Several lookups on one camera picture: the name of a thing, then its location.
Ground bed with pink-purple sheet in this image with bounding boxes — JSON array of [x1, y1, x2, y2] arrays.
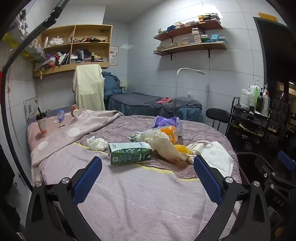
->
[[27, 109, 242, 241]]

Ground dark brown bottle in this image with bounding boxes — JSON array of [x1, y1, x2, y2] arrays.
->
[[255, 88, 264, 113]]

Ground bed with grey cover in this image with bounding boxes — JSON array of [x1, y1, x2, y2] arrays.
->
[[104, 93, 203, 121]]

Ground pile of dark clothes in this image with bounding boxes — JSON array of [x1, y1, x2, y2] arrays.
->
[[72, 49, 93, 60]]

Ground wall rack of small packets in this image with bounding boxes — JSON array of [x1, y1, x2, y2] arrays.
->
[[5, 9, 47, 63]]

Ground clear bottle with red cap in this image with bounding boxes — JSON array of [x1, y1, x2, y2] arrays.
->
[[261, 85, 271, 116]]

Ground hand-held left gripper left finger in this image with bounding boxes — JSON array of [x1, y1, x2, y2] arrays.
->
[[25, 156, 103, 241]]

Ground green bottle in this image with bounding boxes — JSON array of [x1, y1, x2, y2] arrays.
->
[[252, 80, 260, 112]]

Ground white wall notice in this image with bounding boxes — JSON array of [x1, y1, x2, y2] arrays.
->
[[24, 96, 38, 118]]

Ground yellow plastic bag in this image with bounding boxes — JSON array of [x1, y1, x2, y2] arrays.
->
[[172, 144, 192, 155]]

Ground white face mask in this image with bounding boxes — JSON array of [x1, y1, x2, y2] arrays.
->
[[186, 141, 234, 178]]

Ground black round stool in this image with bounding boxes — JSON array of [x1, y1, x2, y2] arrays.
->
[[206, 108, 230, 131]]

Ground orange plastic package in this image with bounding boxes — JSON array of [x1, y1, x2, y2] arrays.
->
[[159, 125, 179, 142]]

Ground green foil wrapper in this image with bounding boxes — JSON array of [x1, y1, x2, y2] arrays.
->
[[127, 131, 142, 142]]

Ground white pump bottle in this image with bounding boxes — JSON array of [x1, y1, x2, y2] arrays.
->
[[240, 86, 252, 109]]

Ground black metal pole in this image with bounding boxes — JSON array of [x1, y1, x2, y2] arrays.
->
[[0, 0, 70, 72]]

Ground wooden wall cabinet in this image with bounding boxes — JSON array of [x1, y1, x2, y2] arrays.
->
[[32, 24, 113, 78]]

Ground blue bedding pile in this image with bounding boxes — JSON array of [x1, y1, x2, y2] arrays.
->
[[102, 71, 124, 100]]

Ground green milk carton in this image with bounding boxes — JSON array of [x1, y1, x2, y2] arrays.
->
[[108, 142, 152, 166]]

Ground brown plastic bin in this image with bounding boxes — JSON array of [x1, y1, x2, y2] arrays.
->
[[235, 152, 258, 184]]

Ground purple plastic bag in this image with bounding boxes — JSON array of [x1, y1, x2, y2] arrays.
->
[[154, 115, 183, 137]]

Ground white floor lamp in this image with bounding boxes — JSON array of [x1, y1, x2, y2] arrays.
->
[[173, 68, 207, 112]]

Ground wall poster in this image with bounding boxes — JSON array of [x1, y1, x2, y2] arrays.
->
[[110, 46, 119, 66]]

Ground wall shelves with boxes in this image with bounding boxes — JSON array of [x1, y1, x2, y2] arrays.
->
[[156, 28, 228, 51]]

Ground drink cup with straw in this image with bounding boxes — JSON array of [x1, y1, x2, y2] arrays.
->
[[36, 107, 49, 136]]

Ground white tissue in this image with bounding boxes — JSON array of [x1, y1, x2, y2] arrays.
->
[[87, 136, 109, 152]]

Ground black mesh cart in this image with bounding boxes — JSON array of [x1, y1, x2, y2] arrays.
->
[[225, 97, 272, 149]]

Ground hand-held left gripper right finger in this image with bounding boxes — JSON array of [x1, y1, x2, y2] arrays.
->
[[193, 155, 271, 241]]

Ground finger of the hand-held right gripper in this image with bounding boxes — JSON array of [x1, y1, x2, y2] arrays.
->
[[254, 154, 282, 186], [277, 150, 296, 174]]

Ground pink dotted blanket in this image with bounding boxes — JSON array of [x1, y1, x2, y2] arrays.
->
[[30, 109, 125, 167]]

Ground stacks of small boxes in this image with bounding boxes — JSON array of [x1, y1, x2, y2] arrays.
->
[[158, 13, 221, 34]]

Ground white red-print plastic bag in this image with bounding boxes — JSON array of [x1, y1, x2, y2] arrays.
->
[[136, 128, 163, 142]]

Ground cream towel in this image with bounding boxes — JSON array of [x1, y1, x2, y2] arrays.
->
[[73, 64, 105, 111]]

